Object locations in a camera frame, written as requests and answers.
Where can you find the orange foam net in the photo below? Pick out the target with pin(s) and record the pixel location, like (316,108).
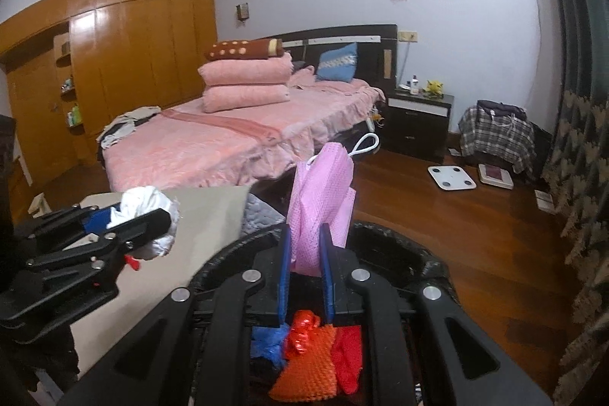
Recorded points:
(309,372)

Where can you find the bed with pink bedspread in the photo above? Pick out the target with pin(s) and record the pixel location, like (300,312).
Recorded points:
(214,139)

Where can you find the grey quilted mat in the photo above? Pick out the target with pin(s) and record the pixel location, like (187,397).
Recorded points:
(261,215)

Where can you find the wooden wardrobe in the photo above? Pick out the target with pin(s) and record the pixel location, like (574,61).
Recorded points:
(142,54)

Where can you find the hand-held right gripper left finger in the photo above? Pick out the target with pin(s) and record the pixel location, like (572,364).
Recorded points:
(286,273)

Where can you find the blue plastic wrapper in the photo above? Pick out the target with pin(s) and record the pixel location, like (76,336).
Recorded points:
(269,342)

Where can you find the pink mesh cloth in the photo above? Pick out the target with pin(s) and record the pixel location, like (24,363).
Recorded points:
(323,196)

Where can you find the white flat box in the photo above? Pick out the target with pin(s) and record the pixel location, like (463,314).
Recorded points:
(544,200)

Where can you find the blue pillow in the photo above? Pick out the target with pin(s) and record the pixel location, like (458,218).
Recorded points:
(337,62)

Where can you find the pink folded quilt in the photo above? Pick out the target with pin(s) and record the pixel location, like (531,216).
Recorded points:
(245,98)
(245,69)

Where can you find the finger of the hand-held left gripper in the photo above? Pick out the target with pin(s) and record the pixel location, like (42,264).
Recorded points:
(142,225)
(97,221)

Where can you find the yellow plush toy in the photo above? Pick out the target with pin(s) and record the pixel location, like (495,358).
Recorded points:
(434,88)

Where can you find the wall socket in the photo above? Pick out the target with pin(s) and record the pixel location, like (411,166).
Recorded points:
(407,36)

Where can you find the pile of clothes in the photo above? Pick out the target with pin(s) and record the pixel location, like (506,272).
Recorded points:
(126,125)

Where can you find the plaid cloth bag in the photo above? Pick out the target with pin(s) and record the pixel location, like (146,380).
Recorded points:
(495,135)

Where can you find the small white stool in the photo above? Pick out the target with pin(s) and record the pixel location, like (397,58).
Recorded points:
(39,204)

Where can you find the white electric blanket controller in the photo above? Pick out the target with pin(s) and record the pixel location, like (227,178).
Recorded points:
(369,121)

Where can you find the scale with red centre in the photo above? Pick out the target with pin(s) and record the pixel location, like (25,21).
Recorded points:
(495,176)

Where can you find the brown dotted blanket roll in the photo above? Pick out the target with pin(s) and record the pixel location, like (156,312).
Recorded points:
(242,49)

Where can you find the dark wooden bed frame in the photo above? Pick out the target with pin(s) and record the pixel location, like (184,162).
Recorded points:
(371,54)

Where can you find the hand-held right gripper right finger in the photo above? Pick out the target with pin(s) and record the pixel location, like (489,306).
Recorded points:
(327,277)

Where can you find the white lotion bottle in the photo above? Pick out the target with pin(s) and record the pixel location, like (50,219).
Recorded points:
(415,87)

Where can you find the small red scrap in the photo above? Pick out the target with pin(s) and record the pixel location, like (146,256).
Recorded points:
(133,263)

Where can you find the white bathroom scale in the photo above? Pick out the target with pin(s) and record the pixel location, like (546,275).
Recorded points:
(452,177)

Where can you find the trash bin with black bag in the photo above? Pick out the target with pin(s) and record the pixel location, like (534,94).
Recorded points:
(404,254)

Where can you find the green bottle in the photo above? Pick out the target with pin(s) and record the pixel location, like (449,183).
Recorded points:
(74,115)

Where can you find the wooden wall lamp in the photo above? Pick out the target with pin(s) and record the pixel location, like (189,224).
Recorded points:
(243,11)

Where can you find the red ribbon bow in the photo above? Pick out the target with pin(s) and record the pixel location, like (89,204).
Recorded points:
(302,332)

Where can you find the dark nightstand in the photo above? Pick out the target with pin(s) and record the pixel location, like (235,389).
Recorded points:
(416,125)

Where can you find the dark patterned curtain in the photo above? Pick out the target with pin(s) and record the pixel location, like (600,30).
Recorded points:
(580,54)

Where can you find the red cloth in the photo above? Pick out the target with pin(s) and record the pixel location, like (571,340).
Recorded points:
(347,353)

